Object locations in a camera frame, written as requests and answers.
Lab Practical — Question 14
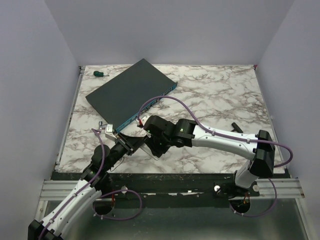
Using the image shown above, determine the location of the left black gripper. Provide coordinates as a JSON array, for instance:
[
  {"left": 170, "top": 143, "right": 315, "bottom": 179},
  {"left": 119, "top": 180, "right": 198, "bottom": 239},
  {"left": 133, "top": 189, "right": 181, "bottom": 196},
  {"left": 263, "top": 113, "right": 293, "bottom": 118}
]
[{"left": 105, "top": 132, "right": 144, "bottom": 171}]

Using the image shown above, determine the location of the white remote control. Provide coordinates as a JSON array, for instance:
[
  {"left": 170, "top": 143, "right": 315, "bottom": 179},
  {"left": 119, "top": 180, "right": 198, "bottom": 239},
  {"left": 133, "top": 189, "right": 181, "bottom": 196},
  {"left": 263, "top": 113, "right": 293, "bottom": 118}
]
[{"left": 139, "top": 144, "right": 159, "bottom": 161}]

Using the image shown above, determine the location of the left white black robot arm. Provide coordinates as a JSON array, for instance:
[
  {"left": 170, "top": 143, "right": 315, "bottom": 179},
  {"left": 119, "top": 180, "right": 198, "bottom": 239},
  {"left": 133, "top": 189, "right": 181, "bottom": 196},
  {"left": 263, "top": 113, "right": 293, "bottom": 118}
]
[{"left": 27, "top": 129, "right": 146, "bottom": 240}]

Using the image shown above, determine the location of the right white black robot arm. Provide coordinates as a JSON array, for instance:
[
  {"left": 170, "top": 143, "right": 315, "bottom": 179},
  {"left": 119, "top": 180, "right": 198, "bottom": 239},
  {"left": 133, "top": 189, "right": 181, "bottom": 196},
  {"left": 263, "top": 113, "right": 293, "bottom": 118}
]
[{"left": 143, "top": 115, "right": 275, "bottom": 196}]

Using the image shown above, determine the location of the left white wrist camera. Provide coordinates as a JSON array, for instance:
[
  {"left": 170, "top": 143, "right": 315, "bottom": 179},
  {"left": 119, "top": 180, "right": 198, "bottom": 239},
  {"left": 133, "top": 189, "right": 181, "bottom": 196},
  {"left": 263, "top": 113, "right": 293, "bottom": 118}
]
[{"left": 102, "top": 123, "right": 116, "bottom": 141}]

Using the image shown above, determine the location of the silver metal bracket clamp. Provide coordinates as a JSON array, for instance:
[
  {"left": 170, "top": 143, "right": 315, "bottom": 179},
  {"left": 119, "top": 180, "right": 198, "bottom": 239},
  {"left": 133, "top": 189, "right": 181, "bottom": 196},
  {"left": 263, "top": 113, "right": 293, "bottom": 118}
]
[{"left": 98, "top": 121, "right": 108, "bottom": 131}]

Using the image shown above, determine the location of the dark grey network switch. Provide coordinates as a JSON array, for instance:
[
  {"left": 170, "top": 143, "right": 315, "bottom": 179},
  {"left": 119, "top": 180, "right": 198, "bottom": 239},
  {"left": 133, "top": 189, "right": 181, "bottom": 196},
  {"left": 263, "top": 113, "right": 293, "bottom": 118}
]
[{"left": 85, "top": 58, "right": 178, "bottom": 133}]

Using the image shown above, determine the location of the green handled screwdriver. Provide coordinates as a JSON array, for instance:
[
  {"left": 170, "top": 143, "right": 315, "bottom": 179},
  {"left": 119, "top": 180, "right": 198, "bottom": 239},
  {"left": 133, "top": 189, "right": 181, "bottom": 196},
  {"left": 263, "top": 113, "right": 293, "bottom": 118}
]
[{"left": 93, "top": 70, "right": 109, "bottom": 78}]

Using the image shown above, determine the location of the black T-handle tool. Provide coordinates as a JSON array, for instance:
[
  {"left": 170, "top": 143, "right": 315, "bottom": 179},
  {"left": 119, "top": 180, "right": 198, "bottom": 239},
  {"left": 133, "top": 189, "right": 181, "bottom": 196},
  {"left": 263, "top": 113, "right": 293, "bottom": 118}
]
[{"left": 231, "top": 122, "right": 243, "bottom": 134}]

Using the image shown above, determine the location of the aluminium frame rail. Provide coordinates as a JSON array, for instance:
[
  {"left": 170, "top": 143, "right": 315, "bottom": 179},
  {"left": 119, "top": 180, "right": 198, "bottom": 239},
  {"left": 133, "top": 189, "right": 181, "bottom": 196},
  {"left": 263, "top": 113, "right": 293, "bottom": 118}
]
[{"left": 256, "top": 178, "right": 305, "bottom": 199}]

